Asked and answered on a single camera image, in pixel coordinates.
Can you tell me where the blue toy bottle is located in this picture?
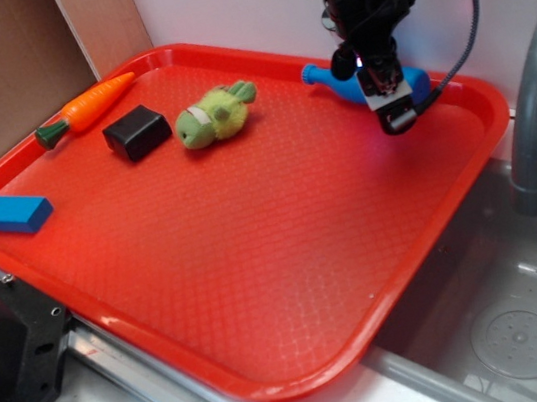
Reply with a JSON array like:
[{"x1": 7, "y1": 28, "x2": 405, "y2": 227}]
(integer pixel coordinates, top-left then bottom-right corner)
[{"x1": 301, "y1": 63, "x2": 431, "y2": 111}]

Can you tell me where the green plush fish toy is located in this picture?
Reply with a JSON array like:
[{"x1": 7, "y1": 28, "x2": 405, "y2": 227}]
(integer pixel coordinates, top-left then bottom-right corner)
[{"x1": 175, "y1": 80, "x2": 258, "y2": 150}]

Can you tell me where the grey braided cable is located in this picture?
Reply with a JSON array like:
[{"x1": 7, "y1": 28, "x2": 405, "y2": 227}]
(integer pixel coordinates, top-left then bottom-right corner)
[{"x1": 394, "y1": 0, "x2": 495, "y2": 116}]

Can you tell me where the grey plastic sink basin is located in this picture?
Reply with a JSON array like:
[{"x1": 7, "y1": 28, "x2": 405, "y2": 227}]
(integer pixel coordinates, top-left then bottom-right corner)
[{"x1": 365, "y1": 162, "x2": 537, "y2": 402}]

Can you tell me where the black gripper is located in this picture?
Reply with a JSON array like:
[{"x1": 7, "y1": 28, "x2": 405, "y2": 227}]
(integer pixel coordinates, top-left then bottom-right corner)
[{"x1": 323, "y1": 0, "x2": 417, "y2": 136}]

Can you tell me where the black rectangular block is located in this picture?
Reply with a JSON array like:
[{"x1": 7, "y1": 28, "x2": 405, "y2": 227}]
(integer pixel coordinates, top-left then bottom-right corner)
[{"x1": 102, "y1": 105, "x2": 172, "y2": 163}]

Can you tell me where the brown cardboard panel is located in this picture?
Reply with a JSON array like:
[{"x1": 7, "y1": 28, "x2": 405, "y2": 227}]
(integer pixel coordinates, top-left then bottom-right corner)
[{"x1": 0, "y1": 0, "x2": 151, "y2": 156}]

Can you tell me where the red plastic tray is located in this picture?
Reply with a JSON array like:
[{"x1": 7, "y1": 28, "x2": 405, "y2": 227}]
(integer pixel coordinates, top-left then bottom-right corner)
[{"x1": 0, "y1": 44, "x2": 509, "y2": 402}]

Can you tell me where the orange toy carrot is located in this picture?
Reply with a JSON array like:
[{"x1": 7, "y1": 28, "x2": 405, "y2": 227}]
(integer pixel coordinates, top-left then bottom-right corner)
[{"x1": 34, "y1": 72, "x2": 136, "y2": 150}]

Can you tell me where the silver metal rail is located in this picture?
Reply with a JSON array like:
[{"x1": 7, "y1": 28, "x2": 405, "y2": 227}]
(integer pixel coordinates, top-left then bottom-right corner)
[{"x1": 0, "y1": 194, "x2": 310, "y2": 402}]

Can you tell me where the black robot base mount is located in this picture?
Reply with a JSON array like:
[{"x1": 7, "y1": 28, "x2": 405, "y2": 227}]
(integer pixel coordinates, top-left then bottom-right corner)
[{"x1": 0, "y1": 278, "x2": 70, "y2": 402}]

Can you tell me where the blue rectangular block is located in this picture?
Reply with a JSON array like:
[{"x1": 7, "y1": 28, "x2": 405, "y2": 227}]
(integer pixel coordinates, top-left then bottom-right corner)
[{"x1": 0, "y1": 195, "x2": 54, "y2": 234}]

